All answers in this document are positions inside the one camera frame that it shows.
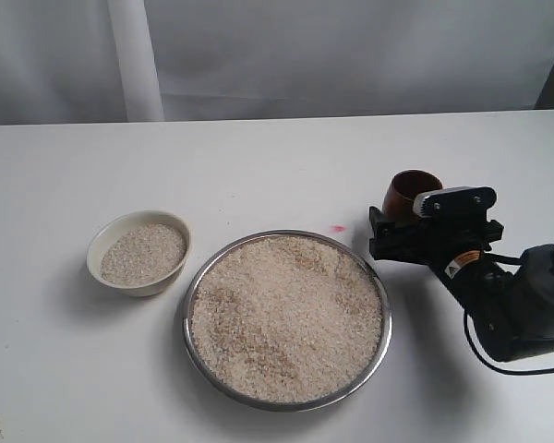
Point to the round steel tray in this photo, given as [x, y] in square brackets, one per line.
[187, 313]

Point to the brown wooden cup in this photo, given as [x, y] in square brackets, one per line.
[402, 191]

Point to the rice in white bowl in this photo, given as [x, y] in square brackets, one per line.
[144, 254]

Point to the white backdrop curtain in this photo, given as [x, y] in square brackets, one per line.
[151, 61]

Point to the white ceramic bowl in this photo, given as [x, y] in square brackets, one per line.
[115, 229]

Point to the rice heap in tray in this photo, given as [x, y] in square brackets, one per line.
[287, 319]

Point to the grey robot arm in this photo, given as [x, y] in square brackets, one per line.
[508, 300]

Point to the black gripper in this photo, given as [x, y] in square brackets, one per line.
[458, 252]

